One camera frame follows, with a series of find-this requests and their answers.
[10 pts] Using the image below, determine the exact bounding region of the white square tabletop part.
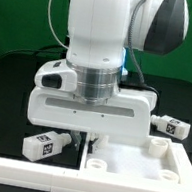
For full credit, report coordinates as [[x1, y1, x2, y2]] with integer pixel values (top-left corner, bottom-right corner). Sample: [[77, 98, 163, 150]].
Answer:
[[85, 137, 192, 185]]

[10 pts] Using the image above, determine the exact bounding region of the white U-shaped fence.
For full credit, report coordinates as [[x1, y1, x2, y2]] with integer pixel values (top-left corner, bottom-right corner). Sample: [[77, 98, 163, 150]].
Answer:
[[0, 111, 192, 192]]

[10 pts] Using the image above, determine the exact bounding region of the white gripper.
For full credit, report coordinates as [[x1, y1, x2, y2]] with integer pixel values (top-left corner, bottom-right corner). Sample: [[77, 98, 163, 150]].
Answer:
[[27, 60, 158, 152]]

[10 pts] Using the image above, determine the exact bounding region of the white cable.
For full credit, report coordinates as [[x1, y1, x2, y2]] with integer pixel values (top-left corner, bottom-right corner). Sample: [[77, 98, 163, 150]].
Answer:
[[41, 0, 78, 51]]

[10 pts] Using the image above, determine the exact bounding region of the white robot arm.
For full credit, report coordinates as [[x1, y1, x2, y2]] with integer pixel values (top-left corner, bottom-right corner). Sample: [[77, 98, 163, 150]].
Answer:
[[27, 0, 189, 147]]

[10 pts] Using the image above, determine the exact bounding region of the black cable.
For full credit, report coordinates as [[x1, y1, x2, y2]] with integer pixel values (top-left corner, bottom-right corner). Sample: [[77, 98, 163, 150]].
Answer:
[[0, 36, 70, 71]]

